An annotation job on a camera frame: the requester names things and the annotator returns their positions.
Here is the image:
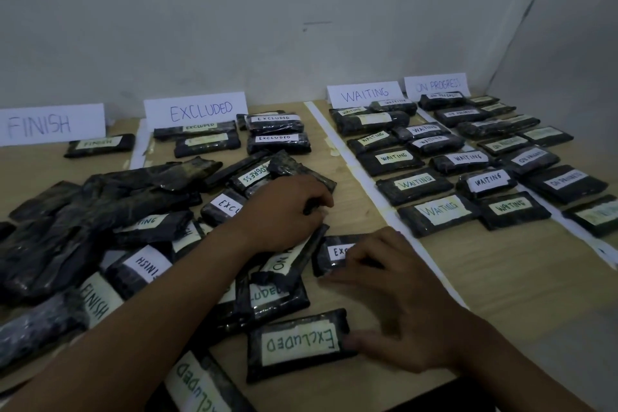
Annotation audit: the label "rows of black packets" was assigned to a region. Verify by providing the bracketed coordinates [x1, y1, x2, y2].
[329, 99, 552, 239]
[417, 92, 618, 239]

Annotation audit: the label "person's right forearm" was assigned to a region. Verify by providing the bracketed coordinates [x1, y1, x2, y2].
[449, 310, 597, 412]

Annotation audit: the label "white paper sign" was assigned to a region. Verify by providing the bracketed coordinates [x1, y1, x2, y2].
[143, 92, 249, 130]
[0, 103, 107, 148]
[404, 72, 471, 102]
[326, 81, 405, 109]

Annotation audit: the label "beige masking tape piece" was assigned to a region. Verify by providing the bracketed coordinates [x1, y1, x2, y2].
[309, 124, 342, 159]

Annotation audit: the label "pile of black packets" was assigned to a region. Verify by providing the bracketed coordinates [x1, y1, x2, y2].
[0, 150, 360, 412]

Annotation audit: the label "person's left forearm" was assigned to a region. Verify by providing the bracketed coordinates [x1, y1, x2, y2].
[0, 221, 264, 412]

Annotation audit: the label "person's left hand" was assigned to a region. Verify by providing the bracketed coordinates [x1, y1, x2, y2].
[231, 175, 336, 255]

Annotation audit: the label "black labelled packet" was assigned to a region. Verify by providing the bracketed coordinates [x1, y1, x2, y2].
[236, 111, 286, 131]
[174, 131, 241, 159]
[154, 120, 238, 141]
[311, 234, 387, 278]
[246, 133, 312, 155]
[64, 134, 136, 159]
[244, 112, 306, 135]

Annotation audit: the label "person's right hand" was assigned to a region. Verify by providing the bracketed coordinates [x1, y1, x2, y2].
[318, 227, 480, 373]

